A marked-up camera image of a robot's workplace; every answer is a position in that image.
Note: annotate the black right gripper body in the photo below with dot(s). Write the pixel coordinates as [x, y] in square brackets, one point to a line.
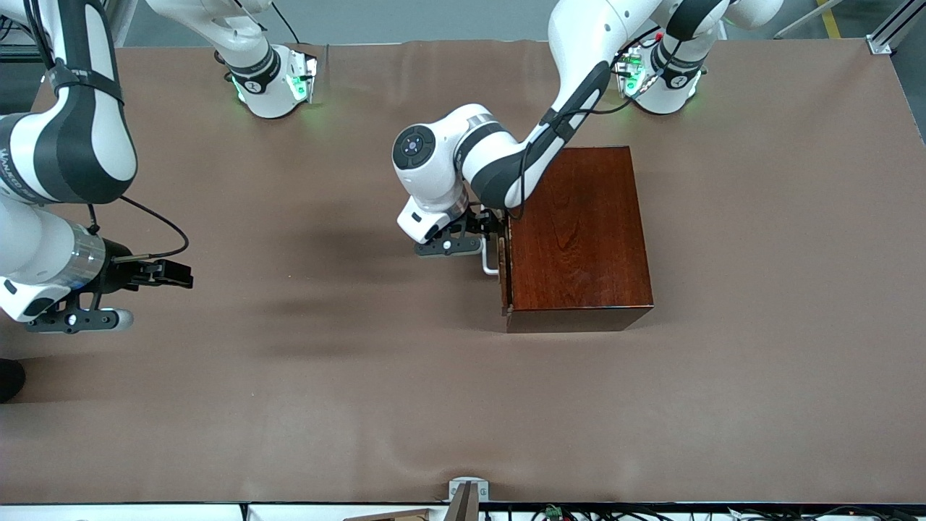
[120, 274]

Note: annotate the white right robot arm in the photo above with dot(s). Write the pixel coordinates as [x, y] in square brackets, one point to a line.
[72, 145]

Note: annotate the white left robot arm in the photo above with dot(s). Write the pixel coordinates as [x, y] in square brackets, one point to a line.
[579, 43]

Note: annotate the dark wooden cabinet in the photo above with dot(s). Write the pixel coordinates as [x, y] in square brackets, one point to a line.
[579, 239]

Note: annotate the black round object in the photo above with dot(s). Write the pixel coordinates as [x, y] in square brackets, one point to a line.
[9, 380]

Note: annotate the brown table cloth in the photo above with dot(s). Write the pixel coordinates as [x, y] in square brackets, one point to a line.
[289, 398]

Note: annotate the green connector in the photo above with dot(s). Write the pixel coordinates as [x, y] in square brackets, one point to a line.
[555, 511]

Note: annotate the brown board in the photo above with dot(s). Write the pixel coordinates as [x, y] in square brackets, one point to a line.
[394, 516]

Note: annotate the aluminium frame profile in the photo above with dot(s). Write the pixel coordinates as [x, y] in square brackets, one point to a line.
[119, 22]
[897, 25]

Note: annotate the small metal bracket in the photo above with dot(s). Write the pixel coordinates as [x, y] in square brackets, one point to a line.
[469, 483]

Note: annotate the grey stand post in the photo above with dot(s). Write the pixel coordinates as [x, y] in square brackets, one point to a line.
[463, 506]

